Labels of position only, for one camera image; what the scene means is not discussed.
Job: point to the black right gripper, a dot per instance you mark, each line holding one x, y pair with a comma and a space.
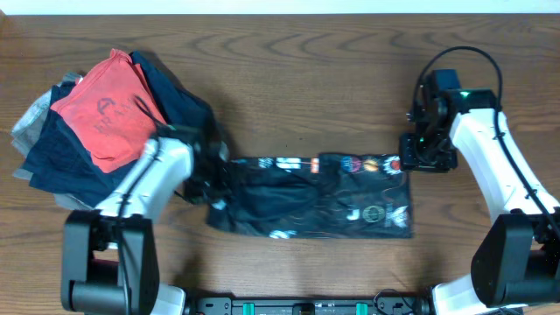
411, 161

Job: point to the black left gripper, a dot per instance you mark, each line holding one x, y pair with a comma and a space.
220, 188

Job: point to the black patterned cycling jersey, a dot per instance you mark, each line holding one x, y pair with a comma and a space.
331, 195

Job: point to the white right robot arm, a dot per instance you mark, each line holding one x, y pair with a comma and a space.
517, 264

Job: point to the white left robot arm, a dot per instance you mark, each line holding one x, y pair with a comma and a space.
109, 257

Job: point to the folded red printed t-shirt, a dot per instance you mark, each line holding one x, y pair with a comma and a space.
112, 111

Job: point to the folded navy blue garment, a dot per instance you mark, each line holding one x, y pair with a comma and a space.
58, 163

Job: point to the folded grey garment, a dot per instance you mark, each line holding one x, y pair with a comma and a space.
25, 133

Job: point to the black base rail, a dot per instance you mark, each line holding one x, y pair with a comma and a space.
385, 302

